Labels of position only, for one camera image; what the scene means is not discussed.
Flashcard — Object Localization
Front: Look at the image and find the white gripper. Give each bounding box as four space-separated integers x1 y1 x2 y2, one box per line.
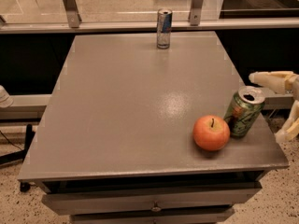
249 71 299 143

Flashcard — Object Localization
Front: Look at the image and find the green soda can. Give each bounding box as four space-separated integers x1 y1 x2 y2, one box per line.
224 86 265 138

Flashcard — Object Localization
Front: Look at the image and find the red apple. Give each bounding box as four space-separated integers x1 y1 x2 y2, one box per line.
192 115 230 151

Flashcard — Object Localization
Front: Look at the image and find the silver blue energy drink can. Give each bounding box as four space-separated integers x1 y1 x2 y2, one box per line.
157 8 172 49

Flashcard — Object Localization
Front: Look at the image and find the round drawer knob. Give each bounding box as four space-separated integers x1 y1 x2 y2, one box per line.
151 203 162 212

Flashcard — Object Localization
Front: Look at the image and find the grey drawer cabinet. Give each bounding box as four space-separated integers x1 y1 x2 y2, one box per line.
19 32 288 224

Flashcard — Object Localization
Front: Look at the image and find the white object at left edge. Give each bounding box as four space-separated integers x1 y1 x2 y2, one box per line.
0 85 13 108

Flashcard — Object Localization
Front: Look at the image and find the left metal bracket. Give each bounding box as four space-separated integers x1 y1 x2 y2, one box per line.
63 0 81 28

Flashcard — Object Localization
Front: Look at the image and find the black stand with cable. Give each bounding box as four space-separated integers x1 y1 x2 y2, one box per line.
0 123 36 192

